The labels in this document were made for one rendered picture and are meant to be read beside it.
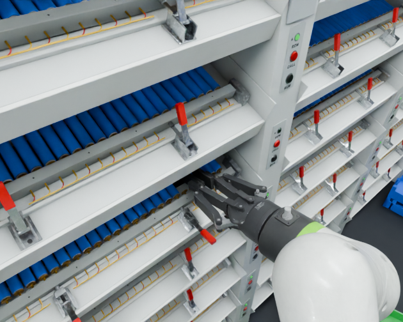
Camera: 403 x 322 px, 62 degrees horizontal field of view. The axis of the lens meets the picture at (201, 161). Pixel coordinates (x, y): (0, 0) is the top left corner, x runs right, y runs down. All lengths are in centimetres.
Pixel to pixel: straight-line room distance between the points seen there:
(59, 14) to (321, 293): 40
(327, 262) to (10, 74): 37
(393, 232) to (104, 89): 186
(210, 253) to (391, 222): 140
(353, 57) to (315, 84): 18
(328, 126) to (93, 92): 75
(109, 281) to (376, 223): 166
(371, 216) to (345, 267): 174
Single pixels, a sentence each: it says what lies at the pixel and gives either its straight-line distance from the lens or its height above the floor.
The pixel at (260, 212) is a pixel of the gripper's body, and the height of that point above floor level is 104.
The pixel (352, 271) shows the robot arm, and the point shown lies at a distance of 37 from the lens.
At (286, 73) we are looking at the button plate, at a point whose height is 119.
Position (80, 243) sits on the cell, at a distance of 67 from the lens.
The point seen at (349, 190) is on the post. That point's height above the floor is 40.
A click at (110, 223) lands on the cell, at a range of 68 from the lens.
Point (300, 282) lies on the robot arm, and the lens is 37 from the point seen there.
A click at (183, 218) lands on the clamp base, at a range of 70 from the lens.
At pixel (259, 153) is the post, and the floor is 101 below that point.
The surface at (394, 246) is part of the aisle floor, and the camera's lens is 203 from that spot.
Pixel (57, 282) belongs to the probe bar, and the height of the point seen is 94.
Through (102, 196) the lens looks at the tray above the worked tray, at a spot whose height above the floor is 111.
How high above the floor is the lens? 147
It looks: 42 degrees down
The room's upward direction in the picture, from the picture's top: straight up
